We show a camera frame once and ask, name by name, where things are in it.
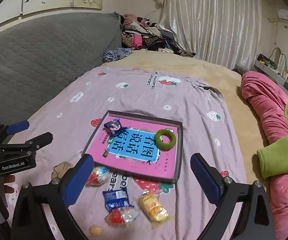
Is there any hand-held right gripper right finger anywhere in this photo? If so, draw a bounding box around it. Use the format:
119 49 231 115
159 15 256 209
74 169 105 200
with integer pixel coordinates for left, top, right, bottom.
190 152 276 240

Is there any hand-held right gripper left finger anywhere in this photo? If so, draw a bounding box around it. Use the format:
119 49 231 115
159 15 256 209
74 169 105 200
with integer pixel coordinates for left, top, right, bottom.
11 154 95 240

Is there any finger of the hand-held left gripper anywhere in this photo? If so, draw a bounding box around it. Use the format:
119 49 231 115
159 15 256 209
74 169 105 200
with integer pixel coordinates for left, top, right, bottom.
0 121 30 144
0 132 54 156

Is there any toy egg blue top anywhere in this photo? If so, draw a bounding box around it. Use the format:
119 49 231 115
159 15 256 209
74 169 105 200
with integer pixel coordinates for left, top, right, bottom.
86 165 110 187

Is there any brown lump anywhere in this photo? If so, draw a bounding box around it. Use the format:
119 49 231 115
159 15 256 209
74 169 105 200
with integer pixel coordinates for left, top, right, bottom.
52 162 74 180

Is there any pink shallow box tray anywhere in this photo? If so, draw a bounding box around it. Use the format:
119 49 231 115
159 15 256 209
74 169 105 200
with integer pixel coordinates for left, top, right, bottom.
82 110 184 181

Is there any red toy egg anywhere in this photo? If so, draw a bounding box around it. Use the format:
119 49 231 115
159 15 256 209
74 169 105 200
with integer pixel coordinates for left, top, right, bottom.
105 207 140 225

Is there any small peach ball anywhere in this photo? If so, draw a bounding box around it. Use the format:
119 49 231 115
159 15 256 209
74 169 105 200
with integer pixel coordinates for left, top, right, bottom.
89 225 103 237

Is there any blue snack packet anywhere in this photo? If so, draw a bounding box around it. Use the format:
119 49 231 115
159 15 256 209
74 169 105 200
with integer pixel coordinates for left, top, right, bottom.
102 189 134 213

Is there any pink picture book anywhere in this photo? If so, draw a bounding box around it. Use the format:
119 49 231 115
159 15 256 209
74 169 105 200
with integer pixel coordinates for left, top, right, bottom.
84 116 178 179

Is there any yellow snack packet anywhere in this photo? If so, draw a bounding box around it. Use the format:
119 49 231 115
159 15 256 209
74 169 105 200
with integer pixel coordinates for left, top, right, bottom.
137 192 171 224

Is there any small blue candy wrapper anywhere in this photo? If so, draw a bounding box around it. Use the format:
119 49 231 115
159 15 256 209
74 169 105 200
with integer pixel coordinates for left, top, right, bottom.
103 118 124 138

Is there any grey quilted headboard cover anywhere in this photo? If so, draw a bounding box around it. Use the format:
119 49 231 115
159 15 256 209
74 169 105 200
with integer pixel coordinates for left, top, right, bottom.
0 12 122 135

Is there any green fleece garment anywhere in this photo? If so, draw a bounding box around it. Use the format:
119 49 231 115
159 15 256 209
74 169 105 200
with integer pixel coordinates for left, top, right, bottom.
256 98 288 180

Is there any purple strawberry printed blanket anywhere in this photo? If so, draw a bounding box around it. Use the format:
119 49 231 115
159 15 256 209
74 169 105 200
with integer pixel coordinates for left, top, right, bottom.
5 65 247 240

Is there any pink quilt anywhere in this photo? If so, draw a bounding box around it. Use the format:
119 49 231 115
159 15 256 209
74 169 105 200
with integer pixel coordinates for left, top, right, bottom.
240 70 288 240

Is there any blue patterned cloth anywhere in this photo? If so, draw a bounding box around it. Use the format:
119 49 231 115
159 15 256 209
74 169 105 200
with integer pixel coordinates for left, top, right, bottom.
102 47 132 63

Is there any beige bed sheet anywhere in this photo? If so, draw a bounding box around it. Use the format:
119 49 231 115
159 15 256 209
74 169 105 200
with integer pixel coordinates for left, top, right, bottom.
101 49 269 180

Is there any grey dresser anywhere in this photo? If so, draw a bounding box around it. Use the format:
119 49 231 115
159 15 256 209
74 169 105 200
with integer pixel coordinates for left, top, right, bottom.
254 64 288 98

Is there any arched vanity mirror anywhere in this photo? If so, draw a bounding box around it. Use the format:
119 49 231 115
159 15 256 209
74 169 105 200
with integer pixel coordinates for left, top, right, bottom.
269 47 287 73

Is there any pile of clothes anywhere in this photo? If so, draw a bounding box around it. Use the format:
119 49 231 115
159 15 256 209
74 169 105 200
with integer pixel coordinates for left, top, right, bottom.
120 14 197 58

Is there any white pleated curtain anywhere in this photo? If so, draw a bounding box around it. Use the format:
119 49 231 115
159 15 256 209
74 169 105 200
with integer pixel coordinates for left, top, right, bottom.
156 0 262 70

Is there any white air conditioner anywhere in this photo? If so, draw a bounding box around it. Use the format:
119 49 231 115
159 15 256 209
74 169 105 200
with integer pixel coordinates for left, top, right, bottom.
277 9 288 23

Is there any green fuzzy ring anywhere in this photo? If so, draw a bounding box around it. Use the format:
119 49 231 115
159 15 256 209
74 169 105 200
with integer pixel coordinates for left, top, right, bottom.
154 128 177 152

